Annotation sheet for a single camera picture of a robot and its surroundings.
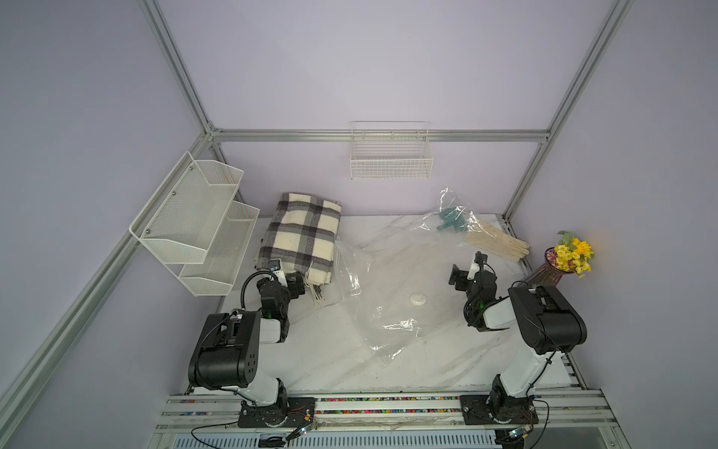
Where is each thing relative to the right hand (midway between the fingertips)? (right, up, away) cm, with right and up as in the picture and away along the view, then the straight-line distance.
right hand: (468, 270), depth 99 cm
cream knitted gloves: (+13, +12, +12) cm, 22 cm away
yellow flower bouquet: (+21, +7, -22) cm, 31 cm away
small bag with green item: (-1, +21, +13) cm, 25 cm away
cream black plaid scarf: (-60, +13, -3) cm, 61 cm away
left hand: (-65, -2, -5) cm, 65 cm away
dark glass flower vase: (+19, 0, -15) cm, 24 cm away
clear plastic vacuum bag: (-24, -5, 0) cm, 24 cm away
